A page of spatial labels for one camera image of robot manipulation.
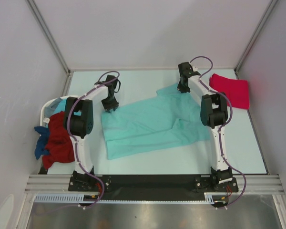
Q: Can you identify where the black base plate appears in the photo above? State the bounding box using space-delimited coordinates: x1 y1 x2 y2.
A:
68 173 238 201

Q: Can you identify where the aluminium frame rail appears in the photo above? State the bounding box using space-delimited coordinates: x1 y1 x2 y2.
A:
24 175 71 194

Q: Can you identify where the dark blue t-shirt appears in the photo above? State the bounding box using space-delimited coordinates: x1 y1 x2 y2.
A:
34 126 50 160

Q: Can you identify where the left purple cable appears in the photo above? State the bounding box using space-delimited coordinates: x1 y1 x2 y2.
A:
68 71 121 167

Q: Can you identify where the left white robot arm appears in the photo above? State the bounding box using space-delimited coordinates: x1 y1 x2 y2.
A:
63 71 121 191

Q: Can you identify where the light blue t-shirt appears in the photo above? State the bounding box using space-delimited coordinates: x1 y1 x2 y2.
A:
53 99 66 114

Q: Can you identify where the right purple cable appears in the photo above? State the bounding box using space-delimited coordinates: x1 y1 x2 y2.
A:
189 56 248 198

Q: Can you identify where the light blue cable duct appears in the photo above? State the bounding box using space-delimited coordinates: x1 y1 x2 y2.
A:
35 194 99 204

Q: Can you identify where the purple cable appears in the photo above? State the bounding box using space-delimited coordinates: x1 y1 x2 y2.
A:
68 71 121 167
189 56 248 198

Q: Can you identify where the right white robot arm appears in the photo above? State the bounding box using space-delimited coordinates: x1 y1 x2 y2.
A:
177 62 233 191

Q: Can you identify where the dark red t-shirt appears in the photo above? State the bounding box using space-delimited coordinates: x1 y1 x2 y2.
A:
42 111 75 169

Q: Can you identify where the white laundry basket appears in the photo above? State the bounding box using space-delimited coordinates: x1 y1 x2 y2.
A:
40 95 69 128

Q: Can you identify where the folded red t-shirt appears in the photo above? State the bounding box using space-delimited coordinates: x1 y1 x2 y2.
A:
209 73 250 110

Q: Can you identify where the teal t-shirt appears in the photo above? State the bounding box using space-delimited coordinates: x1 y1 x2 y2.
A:
101 84 210 160

